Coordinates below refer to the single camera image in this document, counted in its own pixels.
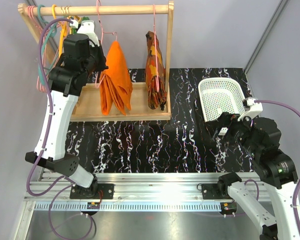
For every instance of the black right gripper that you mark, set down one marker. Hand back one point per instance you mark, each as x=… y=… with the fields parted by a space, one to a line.
x=225 y=118

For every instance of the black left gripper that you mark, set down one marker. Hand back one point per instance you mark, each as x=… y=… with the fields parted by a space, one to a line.
x=101 y=65

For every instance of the pink wire hanger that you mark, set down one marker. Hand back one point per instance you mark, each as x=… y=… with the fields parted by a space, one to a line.
x=157 y=82
x=114 y=33

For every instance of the orange trousers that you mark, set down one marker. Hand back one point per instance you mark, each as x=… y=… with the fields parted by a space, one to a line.
x=116 y=87

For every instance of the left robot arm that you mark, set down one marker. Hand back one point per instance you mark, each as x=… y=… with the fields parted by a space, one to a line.
x=83 y=55

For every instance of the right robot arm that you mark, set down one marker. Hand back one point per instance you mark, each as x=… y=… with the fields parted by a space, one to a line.
x=260 y=137

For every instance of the green plastic hanger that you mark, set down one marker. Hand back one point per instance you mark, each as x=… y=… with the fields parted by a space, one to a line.
x=80 y=20

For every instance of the yellow plastic hanger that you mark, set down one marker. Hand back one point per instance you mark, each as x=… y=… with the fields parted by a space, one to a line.
x=65 y=29

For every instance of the teal plastic hanger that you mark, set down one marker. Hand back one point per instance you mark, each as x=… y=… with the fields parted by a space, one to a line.
x=49 y=34

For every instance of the pink empty hanger left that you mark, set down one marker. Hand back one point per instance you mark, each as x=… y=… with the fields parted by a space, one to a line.
x=39 y=25

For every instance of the camouflage patterned trousers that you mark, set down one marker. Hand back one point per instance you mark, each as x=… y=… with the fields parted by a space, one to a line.
x=155 y=99

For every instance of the white perforated plastic basket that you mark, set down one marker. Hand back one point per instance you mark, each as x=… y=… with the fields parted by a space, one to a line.
x=218 y=95

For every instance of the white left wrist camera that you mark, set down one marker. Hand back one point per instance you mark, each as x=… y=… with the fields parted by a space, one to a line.
x=86 y=27

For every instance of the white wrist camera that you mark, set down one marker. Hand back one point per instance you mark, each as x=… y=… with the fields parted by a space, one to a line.
x=252 y=108
x=86 y=27

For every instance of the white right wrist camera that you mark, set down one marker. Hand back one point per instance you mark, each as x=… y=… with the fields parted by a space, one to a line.
x=252 y=108

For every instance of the aluminium mounting rail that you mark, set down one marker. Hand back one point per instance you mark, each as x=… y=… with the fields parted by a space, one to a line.
x=157 y=168

